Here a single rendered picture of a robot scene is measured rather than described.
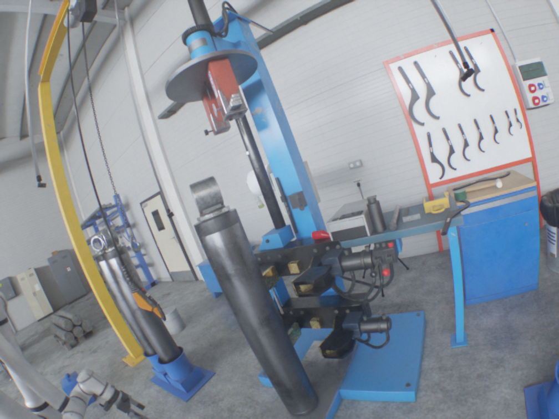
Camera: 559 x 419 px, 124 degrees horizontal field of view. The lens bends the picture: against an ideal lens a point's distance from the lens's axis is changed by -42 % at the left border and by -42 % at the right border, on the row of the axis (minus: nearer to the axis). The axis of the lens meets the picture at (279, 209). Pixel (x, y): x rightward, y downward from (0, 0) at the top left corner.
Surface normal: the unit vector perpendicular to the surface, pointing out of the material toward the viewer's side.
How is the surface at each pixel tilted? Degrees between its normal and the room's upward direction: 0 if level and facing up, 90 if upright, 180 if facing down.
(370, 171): 90
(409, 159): 90
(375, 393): 90
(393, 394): 90
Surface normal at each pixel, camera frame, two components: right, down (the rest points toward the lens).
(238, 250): 0.58, -0.11
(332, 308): -0.48, 0.29
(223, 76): 0.35, 0.00
